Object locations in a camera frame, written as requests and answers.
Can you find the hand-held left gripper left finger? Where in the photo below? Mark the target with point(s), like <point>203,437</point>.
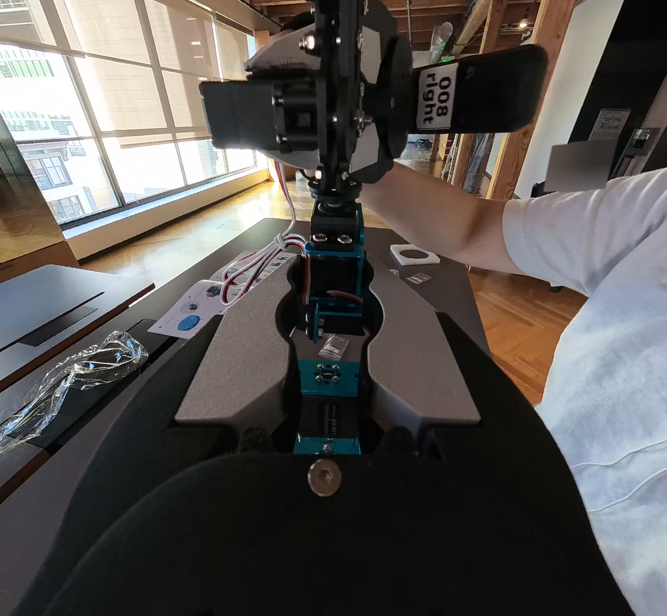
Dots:
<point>239,371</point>

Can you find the person's right forearm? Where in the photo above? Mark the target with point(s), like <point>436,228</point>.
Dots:
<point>448,219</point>

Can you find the person in white shirt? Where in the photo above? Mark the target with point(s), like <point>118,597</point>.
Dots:
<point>615,313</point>

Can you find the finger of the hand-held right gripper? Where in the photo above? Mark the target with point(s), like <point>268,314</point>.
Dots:
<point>375,139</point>
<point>276,53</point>

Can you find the thick wooden post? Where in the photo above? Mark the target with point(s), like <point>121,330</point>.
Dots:
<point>542,27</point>

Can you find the crumpled clear plastic wrap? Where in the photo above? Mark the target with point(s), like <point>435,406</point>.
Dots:
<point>78,371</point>

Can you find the blue grey neighbour desk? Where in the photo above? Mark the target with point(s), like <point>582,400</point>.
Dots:
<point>52,298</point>

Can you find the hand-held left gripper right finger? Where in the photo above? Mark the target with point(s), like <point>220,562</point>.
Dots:
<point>422,371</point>

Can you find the slim wooden post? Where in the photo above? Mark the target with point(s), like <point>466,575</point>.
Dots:
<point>484,27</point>

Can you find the dark grey desk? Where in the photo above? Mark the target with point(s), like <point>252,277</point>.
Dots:
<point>453,292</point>

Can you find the white instruction booklet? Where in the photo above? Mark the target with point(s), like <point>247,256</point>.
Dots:
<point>203,303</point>

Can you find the white foam piece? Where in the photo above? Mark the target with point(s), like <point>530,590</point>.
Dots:
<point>422,259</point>

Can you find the row of beige roller blinds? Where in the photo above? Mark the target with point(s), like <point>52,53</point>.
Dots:
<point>156,79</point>

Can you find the blue toy robot arm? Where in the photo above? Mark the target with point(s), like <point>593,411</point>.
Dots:
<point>328,105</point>

